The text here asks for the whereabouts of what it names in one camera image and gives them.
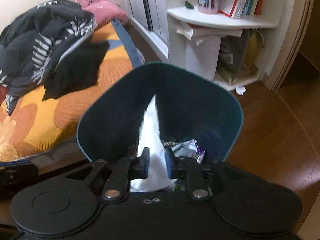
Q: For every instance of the small green toy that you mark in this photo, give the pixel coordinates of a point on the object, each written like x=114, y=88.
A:
x=189, y=4

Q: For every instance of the white corner shelf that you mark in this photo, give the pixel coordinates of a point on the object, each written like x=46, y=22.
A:
x=200, y=52

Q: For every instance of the white window frame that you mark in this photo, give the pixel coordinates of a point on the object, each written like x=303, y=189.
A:
x=150, y=12

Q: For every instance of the white tissue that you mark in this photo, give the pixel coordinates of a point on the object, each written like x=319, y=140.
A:
x=152, y=130

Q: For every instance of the pink cloth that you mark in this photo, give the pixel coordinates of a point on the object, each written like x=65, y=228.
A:
x=105, y=8

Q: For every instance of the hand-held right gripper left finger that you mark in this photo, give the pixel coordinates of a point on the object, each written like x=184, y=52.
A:
x=145, y=162

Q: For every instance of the small crumpled white paper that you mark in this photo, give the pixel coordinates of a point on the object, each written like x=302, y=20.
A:
x=240, y=90

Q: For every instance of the grey paper bag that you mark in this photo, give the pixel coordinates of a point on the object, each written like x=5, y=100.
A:
x=231, y=55

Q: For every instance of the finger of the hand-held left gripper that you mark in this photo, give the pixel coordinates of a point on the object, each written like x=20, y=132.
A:
x=17, y=177

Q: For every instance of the cartoon printed purple snack bag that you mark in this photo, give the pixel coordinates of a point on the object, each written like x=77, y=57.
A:
x=187, y=148

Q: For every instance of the teal trash bin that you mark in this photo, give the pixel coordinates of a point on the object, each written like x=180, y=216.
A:
x=190, y=105

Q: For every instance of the pink pencil holder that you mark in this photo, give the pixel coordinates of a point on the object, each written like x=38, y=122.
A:
x=208, y=2

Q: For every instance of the plain black cloth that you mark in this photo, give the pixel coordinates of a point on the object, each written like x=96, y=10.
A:
x=77, y=70

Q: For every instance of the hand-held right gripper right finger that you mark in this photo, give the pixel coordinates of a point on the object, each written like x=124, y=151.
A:
x=169, y=165

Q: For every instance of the wooden door frame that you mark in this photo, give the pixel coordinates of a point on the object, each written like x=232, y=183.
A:
x=292, y=40

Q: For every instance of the blue bed rail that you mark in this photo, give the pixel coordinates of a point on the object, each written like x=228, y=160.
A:
x=127, y=41

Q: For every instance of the yellow bag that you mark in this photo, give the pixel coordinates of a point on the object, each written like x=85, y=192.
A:
x=252, y=47

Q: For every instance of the stack of white papers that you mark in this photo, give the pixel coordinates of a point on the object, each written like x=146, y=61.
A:
x=190, y=31

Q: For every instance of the orange floral blanket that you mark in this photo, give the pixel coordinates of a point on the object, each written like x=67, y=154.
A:
x=82, y=110

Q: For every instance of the black leaf print garment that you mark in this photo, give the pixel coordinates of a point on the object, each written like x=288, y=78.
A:
x=37, y=35

